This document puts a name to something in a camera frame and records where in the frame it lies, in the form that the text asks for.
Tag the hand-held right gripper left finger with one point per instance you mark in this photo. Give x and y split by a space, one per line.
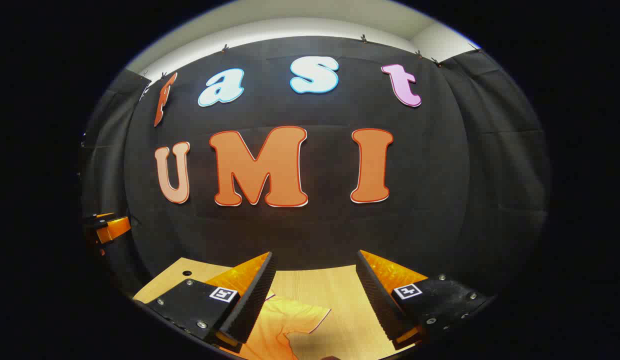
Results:
250 305

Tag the orange T-shirt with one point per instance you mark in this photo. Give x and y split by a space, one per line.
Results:
285 325

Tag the black backdrop cloth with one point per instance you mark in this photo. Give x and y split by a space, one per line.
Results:
315 235

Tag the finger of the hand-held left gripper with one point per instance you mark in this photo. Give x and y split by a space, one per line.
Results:
97 218
115 229

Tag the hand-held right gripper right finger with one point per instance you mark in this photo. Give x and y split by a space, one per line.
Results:
382 305

